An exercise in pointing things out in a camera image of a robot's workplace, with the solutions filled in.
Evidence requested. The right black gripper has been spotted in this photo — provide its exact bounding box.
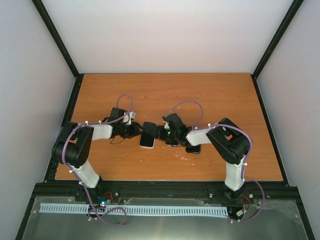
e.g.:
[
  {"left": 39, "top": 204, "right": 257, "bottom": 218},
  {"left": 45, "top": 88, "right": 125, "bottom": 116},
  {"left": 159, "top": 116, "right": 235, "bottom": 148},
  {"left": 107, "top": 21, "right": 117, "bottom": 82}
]
[{"left": 150, "top": 125, "right": 178, "bottom": 143}]

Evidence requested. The pink translucent phone case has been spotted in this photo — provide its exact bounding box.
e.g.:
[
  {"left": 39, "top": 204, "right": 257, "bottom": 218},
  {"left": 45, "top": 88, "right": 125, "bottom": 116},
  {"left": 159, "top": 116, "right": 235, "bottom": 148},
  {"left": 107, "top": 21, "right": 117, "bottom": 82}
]
[{"left": 139, "top": 121, "right": 159, "bottom": 150}]

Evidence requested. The black smartphone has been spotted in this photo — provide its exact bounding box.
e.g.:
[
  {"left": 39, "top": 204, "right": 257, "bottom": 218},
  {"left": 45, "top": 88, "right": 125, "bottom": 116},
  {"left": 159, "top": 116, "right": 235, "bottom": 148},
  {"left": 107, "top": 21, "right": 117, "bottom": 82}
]
[
  {"left": 185, "top": 144, "right": 202, "bottom": 154},
  {"left": 139, "top": 121, "right": 158, "bottom": 148}
]

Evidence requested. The black phone case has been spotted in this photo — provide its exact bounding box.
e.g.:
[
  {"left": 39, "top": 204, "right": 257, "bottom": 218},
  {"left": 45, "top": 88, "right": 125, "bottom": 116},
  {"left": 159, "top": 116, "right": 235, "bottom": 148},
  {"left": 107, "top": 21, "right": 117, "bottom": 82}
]
[{"left": 185, "top": 144, "right": 202, "bottom": 155}]

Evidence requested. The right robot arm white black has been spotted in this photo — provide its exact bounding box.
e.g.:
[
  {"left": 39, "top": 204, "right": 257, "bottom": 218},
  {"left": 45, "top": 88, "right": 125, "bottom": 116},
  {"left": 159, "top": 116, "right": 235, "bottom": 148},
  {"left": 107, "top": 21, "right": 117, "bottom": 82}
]
[{"left": 151, "top": 113, "right": 253, "bottom": 202}]

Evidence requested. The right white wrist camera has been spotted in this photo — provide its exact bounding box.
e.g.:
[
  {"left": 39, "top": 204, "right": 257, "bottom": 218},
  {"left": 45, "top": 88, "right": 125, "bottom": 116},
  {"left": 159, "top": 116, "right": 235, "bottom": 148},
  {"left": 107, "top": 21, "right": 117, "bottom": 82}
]
[{"left": 163, "top": 117, "right": 170, "bottom": 130}]

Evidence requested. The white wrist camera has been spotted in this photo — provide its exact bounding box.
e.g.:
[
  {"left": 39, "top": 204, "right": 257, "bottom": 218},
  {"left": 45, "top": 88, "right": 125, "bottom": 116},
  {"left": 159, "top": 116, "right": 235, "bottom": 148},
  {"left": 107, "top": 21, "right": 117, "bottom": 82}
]
[
  {"left": 122, "top": 111, "right": 136, "bottom": 125},
  {"left": 163, "top": 117, "right": 170, "bottom": 130}
]

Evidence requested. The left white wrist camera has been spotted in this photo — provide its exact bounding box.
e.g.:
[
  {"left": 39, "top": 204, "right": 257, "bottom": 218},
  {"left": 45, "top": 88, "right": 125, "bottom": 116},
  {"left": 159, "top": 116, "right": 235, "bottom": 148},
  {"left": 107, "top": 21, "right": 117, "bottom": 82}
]
[{"left": 122, "top": 111, "right": 136, "bottom": 125}]

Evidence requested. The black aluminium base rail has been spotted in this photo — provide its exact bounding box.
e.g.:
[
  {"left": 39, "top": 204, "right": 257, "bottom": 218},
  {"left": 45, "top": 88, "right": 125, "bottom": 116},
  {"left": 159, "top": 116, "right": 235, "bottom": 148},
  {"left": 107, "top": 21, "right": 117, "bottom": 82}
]
[{"left": 31, "top": 180, "right": 302, "bottom": 206}]

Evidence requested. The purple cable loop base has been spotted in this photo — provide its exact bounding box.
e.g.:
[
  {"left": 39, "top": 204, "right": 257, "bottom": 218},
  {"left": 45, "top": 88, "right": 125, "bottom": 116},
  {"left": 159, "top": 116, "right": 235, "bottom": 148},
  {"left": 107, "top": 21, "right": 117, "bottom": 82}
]
[{"left": 79, "top": 184, "right": 128, "bottom": 227}]

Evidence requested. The light blue slotted cable duct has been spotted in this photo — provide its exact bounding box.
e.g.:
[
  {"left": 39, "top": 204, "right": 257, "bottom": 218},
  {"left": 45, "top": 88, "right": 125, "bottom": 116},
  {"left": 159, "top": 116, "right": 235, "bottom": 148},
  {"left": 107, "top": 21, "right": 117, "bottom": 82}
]
[{"left": 38, "top": 203, "right": 228, "bottom": 218}]

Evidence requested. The metal base plate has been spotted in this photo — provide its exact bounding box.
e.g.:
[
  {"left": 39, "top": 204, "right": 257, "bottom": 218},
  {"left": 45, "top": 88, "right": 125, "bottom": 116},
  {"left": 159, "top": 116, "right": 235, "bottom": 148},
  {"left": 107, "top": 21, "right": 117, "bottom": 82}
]
[{"left": 22, "top": 197, "right": 308, "bottom": 240}]

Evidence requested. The left black frame post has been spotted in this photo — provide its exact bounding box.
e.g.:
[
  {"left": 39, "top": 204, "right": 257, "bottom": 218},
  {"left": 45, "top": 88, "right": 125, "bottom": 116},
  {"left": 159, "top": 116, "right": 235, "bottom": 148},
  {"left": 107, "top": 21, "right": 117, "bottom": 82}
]
[{"left": 31, "top": 0, "right": 81, "bottom": 79}]

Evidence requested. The black frame post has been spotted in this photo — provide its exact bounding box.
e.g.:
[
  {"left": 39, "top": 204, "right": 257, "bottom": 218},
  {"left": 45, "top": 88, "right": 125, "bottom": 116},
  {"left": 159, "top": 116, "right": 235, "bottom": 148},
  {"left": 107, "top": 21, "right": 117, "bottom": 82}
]
[
  {"left": 251, "top": 0, "right": 304, "bottom": 82},
  {"left": 31, "top": 0, "right": 81, "bottom": 79}
]

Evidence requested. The right black frame post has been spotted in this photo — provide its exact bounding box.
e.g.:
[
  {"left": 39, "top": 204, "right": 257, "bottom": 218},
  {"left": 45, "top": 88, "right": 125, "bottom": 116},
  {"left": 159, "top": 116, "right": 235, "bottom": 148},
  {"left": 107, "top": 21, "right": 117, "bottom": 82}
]
[{"left": 251, "top": 0, "right": 304, "bottom": 82}]

